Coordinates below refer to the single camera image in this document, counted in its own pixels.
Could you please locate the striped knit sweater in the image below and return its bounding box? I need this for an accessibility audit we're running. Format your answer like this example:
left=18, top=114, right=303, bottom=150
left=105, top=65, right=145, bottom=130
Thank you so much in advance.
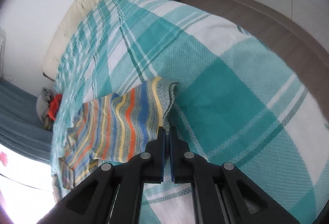
left=59, top=77, right=177, bottom=190

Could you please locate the grey clothes pile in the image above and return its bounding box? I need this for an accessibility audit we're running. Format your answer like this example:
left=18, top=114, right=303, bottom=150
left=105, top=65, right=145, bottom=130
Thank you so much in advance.
left=36, top=87, right=54, bottom=131

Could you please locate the teal plaid bedspread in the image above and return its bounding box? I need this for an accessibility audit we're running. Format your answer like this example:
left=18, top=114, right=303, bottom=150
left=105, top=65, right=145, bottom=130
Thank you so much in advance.
left=51, top=0, right=328, bottom=223

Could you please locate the red garment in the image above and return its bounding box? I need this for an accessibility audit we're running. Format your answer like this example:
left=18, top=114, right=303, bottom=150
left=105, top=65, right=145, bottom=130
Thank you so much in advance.
left=47, top=93, right=63, bottom=121

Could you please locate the teal curtain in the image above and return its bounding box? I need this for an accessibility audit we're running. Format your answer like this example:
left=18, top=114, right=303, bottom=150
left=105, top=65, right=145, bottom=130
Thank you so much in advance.
left=0, top=79, right=52, bottom=164

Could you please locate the cream headboard cushion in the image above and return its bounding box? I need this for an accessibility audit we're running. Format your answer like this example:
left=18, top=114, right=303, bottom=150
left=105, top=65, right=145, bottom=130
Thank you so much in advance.
left=42, top=0, right=102, bottom=81

